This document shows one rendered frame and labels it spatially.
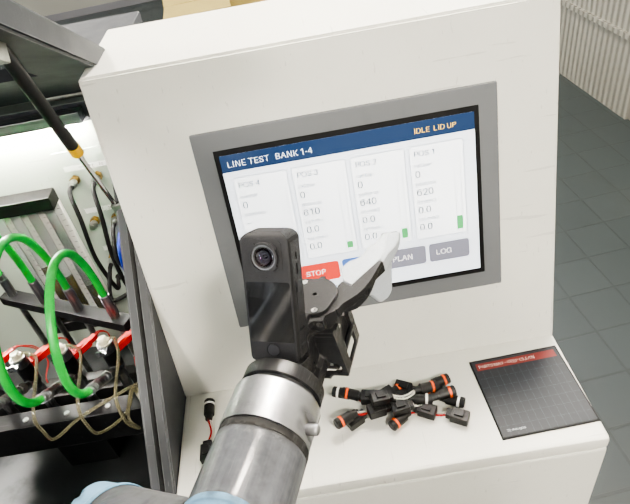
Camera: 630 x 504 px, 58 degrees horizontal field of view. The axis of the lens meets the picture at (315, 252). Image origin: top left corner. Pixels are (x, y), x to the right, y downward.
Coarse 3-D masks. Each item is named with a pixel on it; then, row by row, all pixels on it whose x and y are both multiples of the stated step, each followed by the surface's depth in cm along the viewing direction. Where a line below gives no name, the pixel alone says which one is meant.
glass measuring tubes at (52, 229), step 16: (32, 192) 111; (48, 192) 110; (0, 208) 109; (16, 208) 110; (32, 208) 110; (48, 208) 110; (0, 224) 112; (16, 224) 113; (32, 224) 113; (48, 224) 116; (64, 224) 116; (48, 240) 116; (64, 240) 116; (80, 240) 120; (32, 256) 121; (32, 272) 121; (64, 272) 122; (80, 272) 122; (96, 272) 125; (80, 288) 126; (96, 304) 128; (64, 320) 131
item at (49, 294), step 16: (64, 256) 90; (80, 256) 96; (48, 272) 86; (48, 288) 84; (96, 288) 102; (48, 304) 84; (112, 304) 106; (48, 320) 83; (48, 336) 83; (64, 368) 84; (64, 384) 85; (96, 384) 94
